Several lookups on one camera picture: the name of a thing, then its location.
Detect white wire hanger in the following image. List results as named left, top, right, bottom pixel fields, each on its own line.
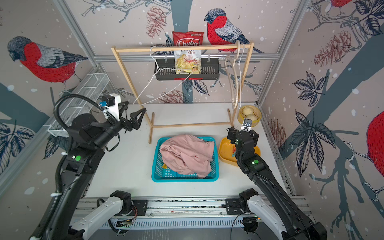
left=237, top=43, right=245, bottom=101

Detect wooden clothes rack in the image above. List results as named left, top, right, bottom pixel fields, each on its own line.
left=111, top=41, right=255, bottom=144

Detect pink-grey t-shirt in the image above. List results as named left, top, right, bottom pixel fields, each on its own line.
left=160, top=135, right=215, bottom=178

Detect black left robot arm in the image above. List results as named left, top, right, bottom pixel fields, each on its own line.
left=30, top=94, right=147, bottom=240

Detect black wall basket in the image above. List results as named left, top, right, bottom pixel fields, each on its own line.
left=155, top=58, right=220, bottom=81

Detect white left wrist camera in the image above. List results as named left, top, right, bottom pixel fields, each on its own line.
left=100, top=94, right=122, bottom=122

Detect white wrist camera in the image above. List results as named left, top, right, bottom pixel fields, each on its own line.
left=241, top=119, right=253, bottom=132
left=100, top=94, right=122, bottom=122

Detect yellow plastic tray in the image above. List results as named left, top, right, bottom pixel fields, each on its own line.
left=219, top=138, right=261, bottom=167

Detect white hanger of pink shirt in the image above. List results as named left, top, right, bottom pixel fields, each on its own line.
left=131, top=45, right=193, bottom=107

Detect white wire wall shelf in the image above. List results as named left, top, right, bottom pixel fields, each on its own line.
left=48, top=73, right=110, bottom=137

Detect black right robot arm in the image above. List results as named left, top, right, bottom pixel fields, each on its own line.
left=227, top=127, right=327, bottom=240

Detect yellow bowl with buns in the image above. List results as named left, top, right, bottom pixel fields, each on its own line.
left=238, top=105, right=262, bottom=127

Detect wooden ring hanger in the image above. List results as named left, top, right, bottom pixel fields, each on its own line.
left=225, top=40, right=241, bottom=110

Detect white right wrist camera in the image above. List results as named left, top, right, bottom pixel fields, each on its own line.
left=241, top=119, right=253, bottom=132

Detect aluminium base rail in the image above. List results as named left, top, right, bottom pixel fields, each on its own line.
left=61, top=194, right=313, bottom=232

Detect red Chuba chips bag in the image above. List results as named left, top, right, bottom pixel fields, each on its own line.
left=173, top=31, right=204, bottom=74

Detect teal plastic laundry basket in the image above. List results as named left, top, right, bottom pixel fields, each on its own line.
left=152, top=137, right=219, bottom=183

